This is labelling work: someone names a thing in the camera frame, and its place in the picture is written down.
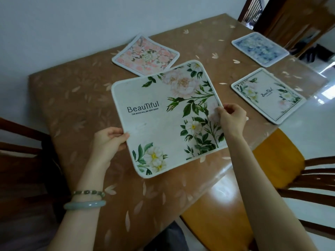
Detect person's right hand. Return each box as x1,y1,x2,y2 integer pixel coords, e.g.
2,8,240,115
216,102,248,140

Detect person's left hand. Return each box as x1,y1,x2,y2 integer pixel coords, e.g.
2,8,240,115
90,127,131,168

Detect cream line-bordered floral placemat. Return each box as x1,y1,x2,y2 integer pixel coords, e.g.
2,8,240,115
231,67,307,125

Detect cream borderless floral placemat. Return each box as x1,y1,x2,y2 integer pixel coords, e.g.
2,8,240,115
111,60,229,179

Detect blue floral placemat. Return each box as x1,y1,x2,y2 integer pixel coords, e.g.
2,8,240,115
231,32,290,68

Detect pink floral placemat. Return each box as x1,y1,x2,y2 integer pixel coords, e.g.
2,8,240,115
112,33,180,77

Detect person's right forearm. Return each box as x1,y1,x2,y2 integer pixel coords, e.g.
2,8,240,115
226,132,319,251

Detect person's left forearm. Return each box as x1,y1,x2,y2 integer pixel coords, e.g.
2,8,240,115
46,160,111,251

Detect person's dark trousers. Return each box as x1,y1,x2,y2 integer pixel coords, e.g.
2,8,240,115
141,222,189,251

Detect wooden table with floral cover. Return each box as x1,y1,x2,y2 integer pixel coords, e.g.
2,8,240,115
28,13,331,251

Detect pale green jade bangle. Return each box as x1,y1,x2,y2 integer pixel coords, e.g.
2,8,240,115
64,200,107,211

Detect black slipper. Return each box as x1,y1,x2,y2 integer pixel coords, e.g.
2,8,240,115
295,41,314,62
313,45,327,62

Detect dark barred grille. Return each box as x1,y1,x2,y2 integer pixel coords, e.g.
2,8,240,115
247,0,263,25

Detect dark brown door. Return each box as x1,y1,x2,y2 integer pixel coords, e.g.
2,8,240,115
258,0,328,58

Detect brown beaded bracelet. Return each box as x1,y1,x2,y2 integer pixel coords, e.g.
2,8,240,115
71,190,106,199

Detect dark red door frame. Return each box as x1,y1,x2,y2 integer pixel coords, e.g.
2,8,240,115
237,0,256,31

